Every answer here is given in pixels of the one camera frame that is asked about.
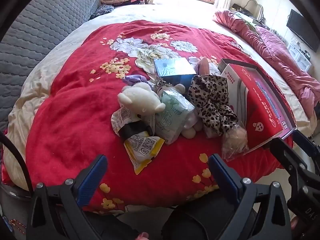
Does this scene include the black cable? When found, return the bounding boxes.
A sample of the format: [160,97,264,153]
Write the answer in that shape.
[0,130,33,193]

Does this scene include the black box on dresser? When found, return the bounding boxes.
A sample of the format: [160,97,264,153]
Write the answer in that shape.
[230,4,253,14]

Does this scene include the leopard print scrunchie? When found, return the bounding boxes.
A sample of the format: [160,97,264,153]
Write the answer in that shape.
[188,75,239,138]

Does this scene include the person's dark trousers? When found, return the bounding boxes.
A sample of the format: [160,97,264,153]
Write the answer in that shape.
[85,200,253,240]

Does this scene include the black flat television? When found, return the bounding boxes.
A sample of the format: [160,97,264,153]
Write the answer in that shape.
[286,9,320,53]

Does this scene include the green and white tissue packet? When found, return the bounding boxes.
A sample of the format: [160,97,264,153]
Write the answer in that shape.
[155,90,195,145]

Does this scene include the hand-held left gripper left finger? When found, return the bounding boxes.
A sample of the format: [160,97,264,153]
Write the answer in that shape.
[26,154,110,240]

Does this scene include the white drawer cabinet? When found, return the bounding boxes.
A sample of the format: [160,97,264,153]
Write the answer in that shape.
[287,41,313,72]

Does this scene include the pink quilt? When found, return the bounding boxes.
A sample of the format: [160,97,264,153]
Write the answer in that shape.
[212,10,320,110]

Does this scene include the red floral blanket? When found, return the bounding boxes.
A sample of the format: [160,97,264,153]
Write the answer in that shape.
[25,20,298,214]

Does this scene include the person's right hand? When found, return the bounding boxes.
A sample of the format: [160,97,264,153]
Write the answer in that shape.
[290,216,302,232]

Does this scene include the grey quilted headboard cover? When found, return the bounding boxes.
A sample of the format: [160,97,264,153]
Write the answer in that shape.
[0,0,100,133]

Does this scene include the yellow and white snack packet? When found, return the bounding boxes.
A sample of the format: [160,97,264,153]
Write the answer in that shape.
[111,106,165,175]

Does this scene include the shallow grey cardboard box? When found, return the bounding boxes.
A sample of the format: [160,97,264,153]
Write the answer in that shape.
[217,58,298,153]

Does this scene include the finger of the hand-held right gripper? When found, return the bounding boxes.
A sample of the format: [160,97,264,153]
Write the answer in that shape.
[292,129,320,170]
[269,137,308,180]

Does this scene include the red and white box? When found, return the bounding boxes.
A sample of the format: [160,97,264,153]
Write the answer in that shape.
[221,64,284,153]

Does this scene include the cream bed sheet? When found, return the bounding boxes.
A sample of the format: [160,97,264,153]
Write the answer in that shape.
[4,4,318,190]

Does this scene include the heart-shaped mirror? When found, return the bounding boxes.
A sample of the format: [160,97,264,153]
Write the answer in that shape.
[244,0,265,20]

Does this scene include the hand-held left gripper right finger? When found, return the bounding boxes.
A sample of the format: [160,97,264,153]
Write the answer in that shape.
[208,154,293,240]

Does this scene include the clear bag of snacks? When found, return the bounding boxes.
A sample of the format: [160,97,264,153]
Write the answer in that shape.
[221,121,249,162]

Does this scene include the white plush toy purple bow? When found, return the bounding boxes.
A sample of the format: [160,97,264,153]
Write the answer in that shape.
[117,74,203,138]

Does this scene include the blue box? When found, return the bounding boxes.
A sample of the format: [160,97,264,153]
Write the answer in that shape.
[153,57,197,87]

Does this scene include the dark patterned pillow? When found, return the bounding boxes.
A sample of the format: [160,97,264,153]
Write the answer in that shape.
[90,4,117,20]

